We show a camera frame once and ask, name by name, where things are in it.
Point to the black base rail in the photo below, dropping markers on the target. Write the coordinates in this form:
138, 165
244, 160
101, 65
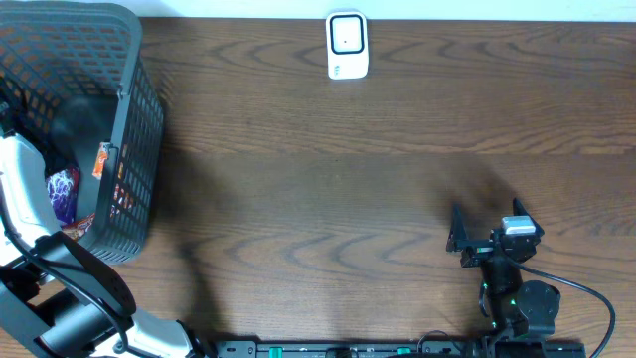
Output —
430, 348

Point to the small orange snack packet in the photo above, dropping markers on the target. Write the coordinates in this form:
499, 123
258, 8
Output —
100, 160

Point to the grey plastic mesh basket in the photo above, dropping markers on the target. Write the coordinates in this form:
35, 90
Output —
77, 70

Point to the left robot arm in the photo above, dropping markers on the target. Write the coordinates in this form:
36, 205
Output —
58, 299

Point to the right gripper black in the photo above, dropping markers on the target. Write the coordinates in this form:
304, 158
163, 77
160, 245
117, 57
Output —
478, 251

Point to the purple snack box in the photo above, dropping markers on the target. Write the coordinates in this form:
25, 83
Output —
63, 188

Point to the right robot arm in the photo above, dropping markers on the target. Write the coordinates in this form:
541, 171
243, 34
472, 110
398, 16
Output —
523, 313

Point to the white barcode scanner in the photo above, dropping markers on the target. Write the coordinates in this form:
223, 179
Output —
347, 44

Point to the orange red snack bar wrapper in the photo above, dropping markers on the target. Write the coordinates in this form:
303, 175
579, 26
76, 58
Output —
78, 229

